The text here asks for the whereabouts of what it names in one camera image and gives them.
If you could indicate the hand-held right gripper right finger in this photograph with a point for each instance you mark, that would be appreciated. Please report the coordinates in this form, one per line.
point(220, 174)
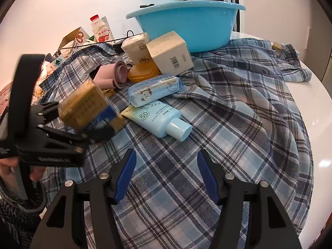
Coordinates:
point(207, 176)

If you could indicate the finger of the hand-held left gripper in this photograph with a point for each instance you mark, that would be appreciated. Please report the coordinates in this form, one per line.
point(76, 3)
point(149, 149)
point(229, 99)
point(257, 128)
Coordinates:
point(64, 136)
point(44, 111)

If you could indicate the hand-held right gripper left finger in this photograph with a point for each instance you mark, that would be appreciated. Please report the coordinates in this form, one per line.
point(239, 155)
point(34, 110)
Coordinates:
point(125, 171)

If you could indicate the gold and blue carton box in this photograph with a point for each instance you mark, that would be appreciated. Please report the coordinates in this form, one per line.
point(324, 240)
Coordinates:
point(83, 106)

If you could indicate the light blue wet wipes pack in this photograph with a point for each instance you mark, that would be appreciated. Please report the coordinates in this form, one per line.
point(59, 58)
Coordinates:
point(153, 89)

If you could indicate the blue plastic basin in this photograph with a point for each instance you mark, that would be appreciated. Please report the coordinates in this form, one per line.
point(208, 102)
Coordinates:
point(192, 28)

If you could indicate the person's left forearm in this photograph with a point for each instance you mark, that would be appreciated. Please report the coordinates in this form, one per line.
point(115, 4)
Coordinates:
point(15, 220)

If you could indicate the person's left hand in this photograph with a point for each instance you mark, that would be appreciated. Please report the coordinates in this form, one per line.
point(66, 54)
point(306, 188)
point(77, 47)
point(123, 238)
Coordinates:
point(7, 171)

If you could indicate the blue plaid cloth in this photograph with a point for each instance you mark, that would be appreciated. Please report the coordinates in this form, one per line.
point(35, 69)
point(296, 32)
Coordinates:
point(233, 134)

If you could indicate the white cup with green logo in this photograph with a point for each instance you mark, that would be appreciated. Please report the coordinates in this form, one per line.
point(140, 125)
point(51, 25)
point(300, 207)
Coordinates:
point(57, 62)

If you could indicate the grey makeup brush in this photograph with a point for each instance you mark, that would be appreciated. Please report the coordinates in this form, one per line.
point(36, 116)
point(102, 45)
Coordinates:
point(48, 56)

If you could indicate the light blue sunscreen tube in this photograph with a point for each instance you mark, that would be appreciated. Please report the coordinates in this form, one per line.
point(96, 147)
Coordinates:
point(153, 119)

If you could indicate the black box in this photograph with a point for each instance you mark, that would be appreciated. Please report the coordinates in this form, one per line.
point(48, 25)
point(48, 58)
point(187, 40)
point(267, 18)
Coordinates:
point(90, 73)

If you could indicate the small gold foil box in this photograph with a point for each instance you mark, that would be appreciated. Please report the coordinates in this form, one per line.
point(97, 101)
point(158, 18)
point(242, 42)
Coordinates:
point(109, 92)

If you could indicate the pink collapsible cup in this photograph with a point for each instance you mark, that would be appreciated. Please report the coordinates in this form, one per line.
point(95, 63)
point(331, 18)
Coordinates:
point(106, 75)

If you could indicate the open cardboard box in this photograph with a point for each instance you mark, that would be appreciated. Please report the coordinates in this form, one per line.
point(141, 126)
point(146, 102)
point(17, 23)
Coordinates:
point(75, 37)

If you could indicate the red capped milk bottle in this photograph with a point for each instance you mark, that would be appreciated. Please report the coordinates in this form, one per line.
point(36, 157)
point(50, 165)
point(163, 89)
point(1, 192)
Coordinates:
point(99, 31)

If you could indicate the orange plastic soap box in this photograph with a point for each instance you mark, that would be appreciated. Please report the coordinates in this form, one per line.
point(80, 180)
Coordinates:
point(142, 71)

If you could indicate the beige wrapped tissue pack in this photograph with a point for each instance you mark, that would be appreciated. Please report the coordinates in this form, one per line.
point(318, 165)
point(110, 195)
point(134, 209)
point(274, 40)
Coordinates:
point(134, 46)

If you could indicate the beige carton box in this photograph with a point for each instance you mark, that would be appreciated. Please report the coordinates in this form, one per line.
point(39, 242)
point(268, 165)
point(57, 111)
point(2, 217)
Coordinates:
point(168, 51)

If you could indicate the white wall strip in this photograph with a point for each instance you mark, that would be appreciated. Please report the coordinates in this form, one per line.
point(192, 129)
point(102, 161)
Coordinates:
point(308, 37)

